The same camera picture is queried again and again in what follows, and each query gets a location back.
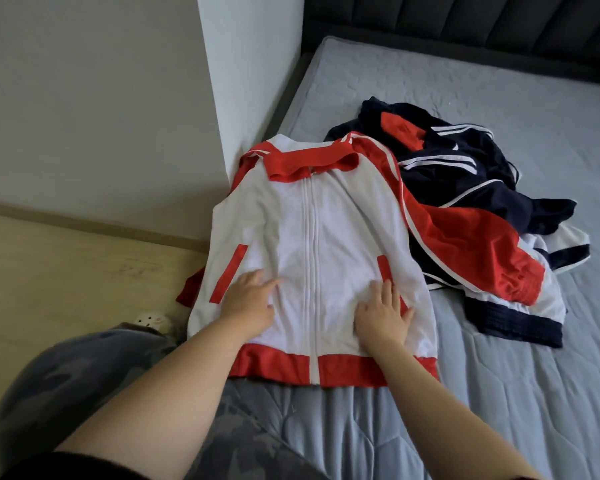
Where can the person's left hand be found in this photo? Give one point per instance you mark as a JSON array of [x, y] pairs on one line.
[[248, 307]]

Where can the person's right hand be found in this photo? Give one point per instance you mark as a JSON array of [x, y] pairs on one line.
[[382, 320]]

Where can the red and white jacket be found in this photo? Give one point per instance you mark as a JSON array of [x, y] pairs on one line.
[[320, 245]]

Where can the white and navy garment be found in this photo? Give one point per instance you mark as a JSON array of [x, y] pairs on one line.
[[520, 315]]

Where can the red and navy sports jacket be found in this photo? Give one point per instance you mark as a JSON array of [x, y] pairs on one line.
[[470, 180]]

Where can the grey quilted bed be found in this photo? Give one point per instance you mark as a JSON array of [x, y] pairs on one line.
[[540, 105]]

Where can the person's left forearm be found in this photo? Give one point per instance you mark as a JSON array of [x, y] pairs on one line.
[[170, 405]]

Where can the person's right forearm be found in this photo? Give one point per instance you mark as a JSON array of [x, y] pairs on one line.
[[440, 415]]

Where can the person's white clog shoe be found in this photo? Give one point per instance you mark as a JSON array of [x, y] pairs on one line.
[[155, 323]]

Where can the dark grey upholstered headboard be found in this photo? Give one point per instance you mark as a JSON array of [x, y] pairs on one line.
[[450, 20]]

